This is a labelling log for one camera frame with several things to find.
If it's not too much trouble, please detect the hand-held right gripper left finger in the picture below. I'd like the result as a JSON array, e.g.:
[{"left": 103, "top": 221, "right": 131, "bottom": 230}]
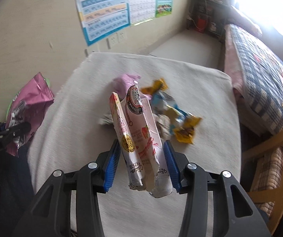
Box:
[{"left": 13, "top": 139, "right": 121, "bottom": 237}]

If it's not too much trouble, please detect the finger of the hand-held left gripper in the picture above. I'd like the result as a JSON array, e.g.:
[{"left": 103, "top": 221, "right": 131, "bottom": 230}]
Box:
[{"left": 2, "top": 121, "right": 31, "bottom": 141}]

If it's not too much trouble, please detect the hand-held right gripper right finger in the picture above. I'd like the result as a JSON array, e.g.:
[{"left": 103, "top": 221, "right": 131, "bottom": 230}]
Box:
[{"left": 163, "top": 140, "right": 273, "bottom": 237}]

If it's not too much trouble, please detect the large pink snack bag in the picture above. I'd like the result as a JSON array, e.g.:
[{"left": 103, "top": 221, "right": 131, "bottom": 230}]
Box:
[{"left": 5, "top": 72, "right": 55, "bottom": 157}]

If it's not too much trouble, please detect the pink white strawberry snack bag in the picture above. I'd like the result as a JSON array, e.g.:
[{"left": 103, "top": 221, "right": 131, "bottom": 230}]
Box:
[{"left": 109, "top": 84, "right": 174, "bottom": 198}]

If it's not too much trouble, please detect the red bin green rim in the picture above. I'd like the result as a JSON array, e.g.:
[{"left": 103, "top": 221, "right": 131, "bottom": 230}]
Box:
[{"left": 6, "top": 78, "right": 52, "bottom": 119}]

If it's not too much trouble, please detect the white printed wrapper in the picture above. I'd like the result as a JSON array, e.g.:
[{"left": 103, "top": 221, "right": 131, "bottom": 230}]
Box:
[{"left": 156, "top": 114, "right": 176, "bottom": 139}]

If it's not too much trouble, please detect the silver wrapper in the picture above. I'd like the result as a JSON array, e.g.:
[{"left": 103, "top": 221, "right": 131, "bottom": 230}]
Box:
[{"left": 99, "top": 115, "right": 113, "bottom": 127}]

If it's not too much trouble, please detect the person's leg in jeans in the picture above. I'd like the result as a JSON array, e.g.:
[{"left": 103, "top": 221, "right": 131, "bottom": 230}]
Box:
[{"left": 0, "top": 141, "right": 37, "bottom": 237}]

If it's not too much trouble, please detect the blue white wrapper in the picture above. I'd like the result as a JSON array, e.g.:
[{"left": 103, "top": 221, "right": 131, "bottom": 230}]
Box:
[{"left": 151, "top": 91, "right": 189, "bottom": 119}]

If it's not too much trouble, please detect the white table cloth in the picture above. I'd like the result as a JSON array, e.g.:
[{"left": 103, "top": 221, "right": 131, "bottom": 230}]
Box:
[{"left": 26, "top": 52, "right": 242, "bottom": 237}]

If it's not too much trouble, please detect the yellow foil wrapper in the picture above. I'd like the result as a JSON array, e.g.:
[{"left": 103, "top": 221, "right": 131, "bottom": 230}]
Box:
[{"left": 141, "top": 78, "right": 168, "bottom": 96}]

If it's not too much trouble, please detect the small crumpled pink wrapper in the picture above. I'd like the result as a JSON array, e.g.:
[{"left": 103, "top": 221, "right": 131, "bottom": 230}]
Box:
[{"left": 113, "top": 73, "right": 142, "bottom": 97}]

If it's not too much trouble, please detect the wooden chair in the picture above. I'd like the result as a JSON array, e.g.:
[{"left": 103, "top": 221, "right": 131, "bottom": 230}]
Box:
[{"left": 240, "top": 121, "right": 283, "bottom": 236}]

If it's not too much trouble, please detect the bed with plaid blanket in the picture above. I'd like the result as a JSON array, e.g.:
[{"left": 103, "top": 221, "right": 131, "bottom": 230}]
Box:
[{"left": 224, "top": 23, "right": 283, "bottom": 137}]

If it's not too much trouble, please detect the dark metal shelf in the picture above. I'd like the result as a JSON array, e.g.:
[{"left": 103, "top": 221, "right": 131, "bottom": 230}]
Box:
[{"left": 186, "top": 0, "right": 231, "bottom": 40}]

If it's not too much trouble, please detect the pink pillow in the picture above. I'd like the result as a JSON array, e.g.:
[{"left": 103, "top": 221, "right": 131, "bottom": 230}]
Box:
[{"left": 230, "top": 5, "right": 263, "bottom": 35}]

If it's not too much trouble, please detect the blue letter wall poster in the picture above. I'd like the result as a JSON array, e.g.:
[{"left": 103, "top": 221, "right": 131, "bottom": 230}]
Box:
[{"left": 72, "top": 0, "right": 130, "bottom": 46}]

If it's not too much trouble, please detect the white chart wall poster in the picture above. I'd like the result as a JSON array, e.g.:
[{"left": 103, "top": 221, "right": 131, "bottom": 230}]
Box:
[{"left": 127, "top": 0, "right": 157, "bottom": 27}]

